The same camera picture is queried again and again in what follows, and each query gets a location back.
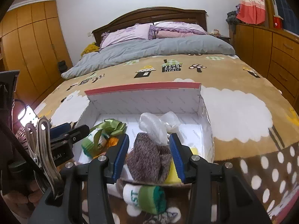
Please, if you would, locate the brown printed blanket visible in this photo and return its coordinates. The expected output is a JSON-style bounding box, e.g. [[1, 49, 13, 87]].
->
[[33, 53, 299, 224]]

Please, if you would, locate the cream and red curtain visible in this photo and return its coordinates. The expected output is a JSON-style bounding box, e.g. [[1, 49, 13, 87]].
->
[[236, 0, 267, 25]]

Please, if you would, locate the orange sock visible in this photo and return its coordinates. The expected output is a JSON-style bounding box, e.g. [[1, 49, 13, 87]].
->
[[92, 136, 121, 159]]

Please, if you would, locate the light purple pillow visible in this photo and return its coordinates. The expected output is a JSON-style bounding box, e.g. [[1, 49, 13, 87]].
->
[[100, 23, 152, 49]]

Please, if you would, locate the green ribbon bow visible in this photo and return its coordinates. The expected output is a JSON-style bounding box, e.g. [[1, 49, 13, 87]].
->
[[90, 119, 128, 137]]

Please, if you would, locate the red container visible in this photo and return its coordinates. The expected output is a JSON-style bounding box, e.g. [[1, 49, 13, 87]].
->
[[273, 15, 283, 29]]

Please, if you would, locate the grey duvet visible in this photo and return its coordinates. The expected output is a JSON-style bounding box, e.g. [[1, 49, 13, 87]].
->
[[61, 34, 236, 79]]

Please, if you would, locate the white mesh bath pouf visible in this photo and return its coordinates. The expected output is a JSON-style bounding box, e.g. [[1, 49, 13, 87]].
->
[[139, 111, 181, 145]]

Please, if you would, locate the pink pillow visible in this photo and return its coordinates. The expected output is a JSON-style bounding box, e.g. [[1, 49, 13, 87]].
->
[[157, 30, 195, 39]]

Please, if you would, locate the wooden wardrobe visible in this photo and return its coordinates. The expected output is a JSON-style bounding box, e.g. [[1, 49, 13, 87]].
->
[[0, 0, 73, 108]]

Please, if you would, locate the wooden nightstand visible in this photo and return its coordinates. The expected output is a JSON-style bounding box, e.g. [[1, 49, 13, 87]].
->
[[211, 35, 231, 44]]

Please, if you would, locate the yellow sponge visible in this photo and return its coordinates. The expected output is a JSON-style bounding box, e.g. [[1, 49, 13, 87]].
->
[[165, 147, 199, 184]]

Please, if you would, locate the purple frilled pillow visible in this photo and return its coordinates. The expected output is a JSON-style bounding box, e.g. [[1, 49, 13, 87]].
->
[[149, 21, 207, 40]]

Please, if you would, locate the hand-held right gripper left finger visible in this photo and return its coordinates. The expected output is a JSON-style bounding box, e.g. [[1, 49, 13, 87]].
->
[[28, 133, 130, 224]]

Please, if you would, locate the grey knitted sock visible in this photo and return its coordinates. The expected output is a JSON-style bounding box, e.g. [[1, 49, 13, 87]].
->
[[142, 211, 174, 224], [125, 133, 173, 183]]

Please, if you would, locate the dark clothes pile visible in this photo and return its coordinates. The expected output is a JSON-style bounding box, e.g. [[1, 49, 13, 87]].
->
[[226, 10, 240, 32]]

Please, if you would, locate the yellow cloth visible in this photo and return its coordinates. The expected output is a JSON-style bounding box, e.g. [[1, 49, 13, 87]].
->
[[81, 42, 100, 57]]

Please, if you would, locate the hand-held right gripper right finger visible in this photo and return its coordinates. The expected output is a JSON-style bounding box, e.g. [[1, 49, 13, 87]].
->
[[169, 133, 272, 224]]

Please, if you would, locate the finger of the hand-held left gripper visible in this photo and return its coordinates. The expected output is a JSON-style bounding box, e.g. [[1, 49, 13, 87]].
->
[[50, 123, 71, 139], [51, 124, 90, 145]]

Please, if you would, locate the green and white sock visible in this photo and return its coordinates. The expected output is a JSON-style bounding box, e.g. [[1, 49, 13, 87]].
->
[[81, 129, 110, 158], [123, 183, 167, 215]]

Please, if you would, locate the wooden bed headboard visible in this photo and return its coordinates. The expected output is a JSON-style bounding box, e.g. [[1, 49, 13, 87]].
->
[[92, 7, 208, 45]]

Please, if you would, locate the red cardboard box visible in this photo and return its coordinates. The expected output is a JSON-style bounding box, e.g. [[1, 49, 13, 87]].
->
[[72, 82, 215, 187]]

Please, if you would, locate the wooden dresser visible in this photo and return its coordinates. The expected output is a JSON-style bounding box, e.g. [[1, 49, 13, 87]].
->
[[234, 22, 299, 98]]

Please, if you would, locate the person's left hand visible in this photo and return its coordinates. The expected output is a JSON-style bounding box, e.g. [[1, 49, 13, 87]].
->
[[2, 182, 47, 217]]

